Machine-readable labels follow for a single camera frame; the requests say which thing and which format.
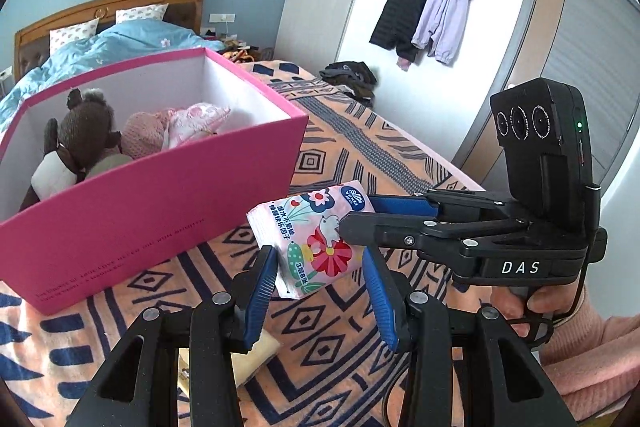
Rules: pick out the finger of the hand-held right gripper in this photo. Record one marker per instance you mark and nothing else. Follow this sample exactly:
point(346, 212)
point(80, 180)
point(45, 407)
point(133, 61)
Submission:
point(390, 232)
point(400, 205)

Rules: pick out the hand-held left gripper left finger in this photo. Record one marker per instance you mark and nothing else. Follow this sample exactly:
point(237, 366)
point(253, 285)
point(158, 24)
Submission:
point(262, 297)

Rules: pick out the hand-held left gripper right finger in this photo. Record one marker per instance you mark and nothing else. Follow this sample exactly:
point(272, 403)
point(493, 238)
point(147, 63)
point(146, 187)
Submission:
point(380, 307)

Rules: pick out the floral tissue pack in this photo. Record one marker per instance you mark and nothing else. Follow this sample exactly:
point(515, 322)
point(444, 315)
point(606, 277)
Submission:
point(310, 232)

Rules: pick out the pink cardboard box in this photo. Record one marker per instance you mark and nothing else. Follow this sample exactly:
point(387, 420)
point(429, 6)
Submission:
point(150, 217)

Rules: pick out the brown bear plush toy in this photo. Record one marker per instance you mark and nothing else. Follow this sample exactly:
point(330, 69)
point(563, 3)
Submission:
point(85, 127)

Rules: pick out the person's right forearm pink sleeve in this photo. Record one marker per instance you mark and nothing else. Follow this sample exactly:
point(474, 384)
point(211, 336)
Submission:
point(590, 357)

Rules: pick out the person's right hand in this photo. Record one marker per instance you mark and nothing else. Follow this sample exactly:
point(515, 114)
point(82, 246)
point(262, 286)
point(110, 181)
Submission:
point(557, 299)

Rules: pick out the pale yellow packet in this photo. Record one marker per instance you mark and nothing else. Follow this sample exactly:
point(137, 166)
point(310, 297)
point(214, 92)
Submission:
point(260, 357)

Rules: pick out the orange patterned blanket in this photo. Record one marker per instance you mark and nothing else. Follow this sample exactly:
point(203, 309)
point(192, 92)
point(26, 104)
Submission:
point(350, 147)

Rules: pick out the dark clothes pile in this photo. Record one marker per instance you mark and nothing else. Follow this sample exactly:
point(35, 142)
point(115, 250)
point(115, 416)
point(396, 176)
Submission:
point(350, 79)

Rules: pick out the purple jacket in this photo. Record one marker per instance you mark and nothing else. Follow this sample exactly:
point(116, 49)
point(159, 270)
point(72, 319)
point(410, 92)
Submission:
point(445, 12)

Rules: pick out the pink floral soft packet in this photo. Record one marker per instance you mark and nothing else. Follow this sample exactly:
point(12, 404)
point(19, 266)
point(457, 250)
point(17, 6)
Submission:
point(195, 122)

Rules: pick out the black jacket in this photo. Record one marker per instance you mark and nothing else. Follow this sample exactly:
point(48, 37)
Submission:
point(400, 17)

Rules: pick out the pink knitted plush toy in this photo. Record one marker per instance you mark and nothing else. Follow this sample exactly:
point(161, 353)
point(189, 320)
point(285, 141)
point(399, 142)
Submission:
point(142, 134)

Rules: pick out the green plush toy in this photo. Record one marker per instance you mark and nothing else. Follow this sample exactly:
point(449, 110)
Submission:
point(107, 164)

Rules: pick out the bedside table clutter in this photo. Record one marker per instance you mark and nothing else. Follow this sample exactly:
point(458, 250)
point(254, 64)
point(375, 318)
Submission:
point(240, 53)

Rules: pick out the blue floral duvet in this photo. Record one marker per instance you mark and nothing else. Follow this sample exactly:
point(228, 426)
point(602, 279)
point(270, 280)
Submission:
point(130, 42)

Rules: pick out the white dotted pillow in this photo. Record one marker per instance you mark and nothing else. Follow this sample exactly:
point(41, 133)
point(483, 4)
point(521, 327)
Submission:
point(72, 34)
point(142, 14)

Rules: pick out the wooden bed headboard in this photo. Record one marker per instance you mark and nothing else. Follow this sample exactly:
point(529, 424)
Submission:
point(125, 2)

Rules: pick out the wooden door with grey frame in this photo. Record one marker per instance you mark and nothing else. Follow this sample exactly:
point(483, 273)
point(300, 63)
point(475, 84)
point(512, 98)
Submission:
point(575, 32)

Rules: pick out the white wall socket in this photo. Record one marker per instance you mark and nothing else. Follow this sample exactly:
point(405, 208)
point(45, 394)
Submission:
point(222, 18)
point(5, 73)

